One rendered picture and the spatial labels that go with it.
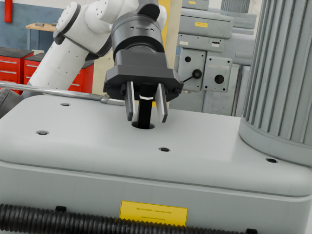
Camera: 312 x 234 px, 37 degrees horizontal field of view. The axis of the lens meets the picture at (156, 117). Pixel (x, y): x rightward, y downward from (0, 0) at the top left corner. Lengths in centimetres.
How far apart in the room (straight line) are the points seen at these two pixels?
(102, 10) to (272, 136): 38
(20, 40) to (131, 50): 952
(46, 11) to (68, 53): 892
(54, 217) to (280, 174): 30
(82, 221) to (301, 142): 31
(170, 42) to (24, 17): 789
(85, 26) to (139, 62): 36
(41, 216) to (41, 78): 57
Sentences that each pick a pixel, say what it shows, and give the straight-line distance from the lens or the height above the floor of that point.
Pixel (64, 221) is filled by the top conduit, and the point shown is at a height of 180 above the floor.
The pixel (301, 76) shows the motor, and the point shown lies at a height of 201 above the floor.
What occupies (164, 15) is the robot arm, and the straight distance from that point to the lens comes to 88.
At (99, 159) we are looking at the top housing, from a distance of 61.
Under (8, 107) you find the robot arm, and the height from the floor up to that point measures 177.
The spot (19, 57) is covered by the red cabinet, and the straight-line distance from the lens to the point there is 562.
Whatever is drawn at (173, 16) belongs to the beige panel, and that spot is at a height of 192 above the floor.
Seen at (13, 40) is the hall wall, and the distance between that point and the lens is 1030.
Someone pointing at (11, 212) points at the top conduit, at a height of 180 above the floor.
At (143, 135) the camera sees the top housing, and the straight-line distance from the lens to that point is 68.
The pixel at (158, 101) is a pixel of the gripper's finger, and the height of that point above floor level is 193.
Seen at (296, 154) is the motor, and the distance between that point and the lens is 66.
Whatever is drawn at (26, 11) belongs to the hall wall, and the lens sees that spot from 1014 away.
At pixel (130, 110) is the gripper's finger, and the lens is 68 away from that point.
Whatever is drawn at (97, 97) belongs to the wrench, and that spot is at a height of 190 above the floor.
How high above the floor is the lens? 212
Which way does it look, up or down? 17 degrees down
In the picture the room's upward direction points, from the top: 7 degrees clockwise
